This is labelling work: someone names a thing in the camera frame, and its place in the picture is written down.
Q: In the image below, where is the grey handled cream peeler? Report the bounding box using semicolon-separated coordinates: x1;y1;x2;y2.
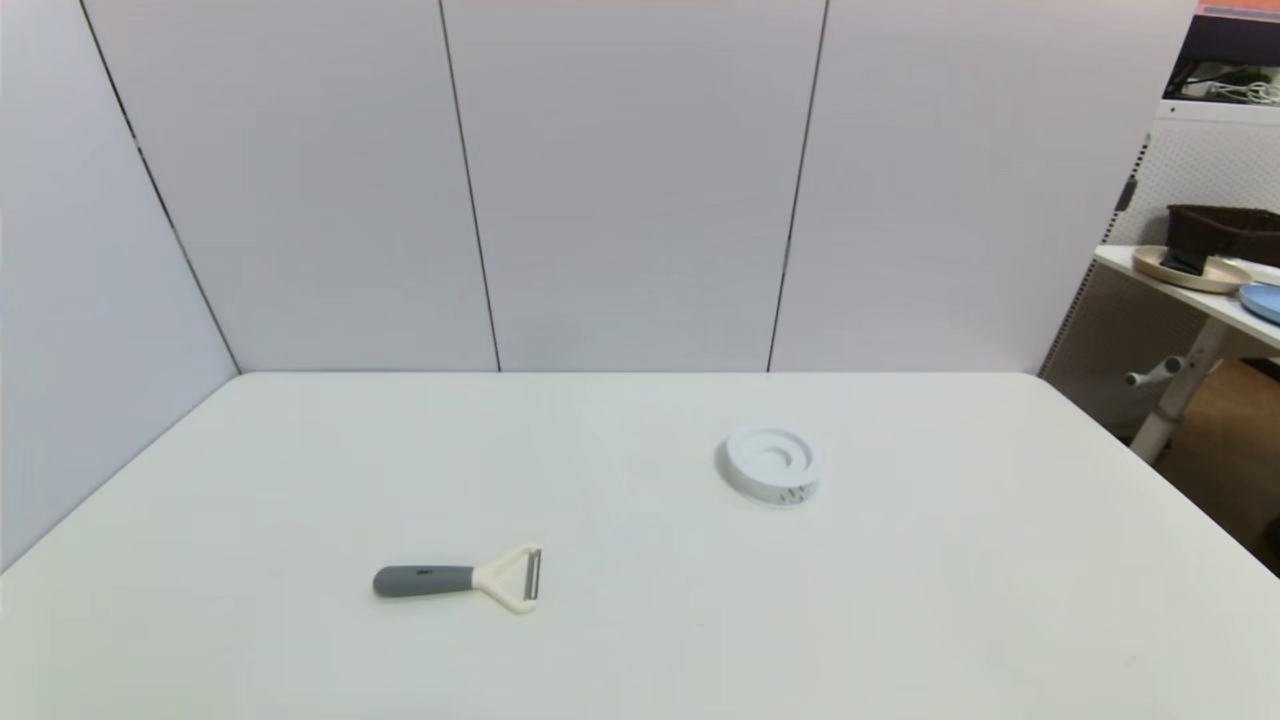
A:
372;543;544;614

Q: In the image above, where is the white round holder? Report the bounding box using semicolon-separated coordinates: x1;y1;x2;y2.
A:
722;427;822;507

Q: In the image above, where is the tan round plate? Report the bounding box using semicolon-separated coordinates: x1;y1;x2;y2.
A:
1132;245;1254;294

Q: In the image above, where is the white stand pole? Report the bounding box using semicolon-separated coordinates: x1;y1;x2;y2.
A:
1093;245;1280;466

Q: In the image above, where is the white pegboard panel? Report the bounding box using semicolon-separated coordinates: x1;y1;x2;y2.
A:
1040;100;1280;441

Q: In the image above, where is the dark brown basket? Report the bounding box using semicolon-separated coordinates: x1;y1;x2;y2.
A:
1166;204;1280;267

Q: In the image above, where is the blue plate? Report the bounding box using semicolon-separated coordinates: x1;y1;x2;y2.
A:
1238;281;1280;326

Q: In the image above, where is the white desk crank handle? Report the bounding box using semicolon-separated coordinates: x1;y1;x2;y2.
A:
1125;357;1187;389

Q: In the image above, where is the white coiled cable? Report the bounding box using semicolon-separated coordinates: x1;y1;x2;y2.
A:
1183;78;1280;107

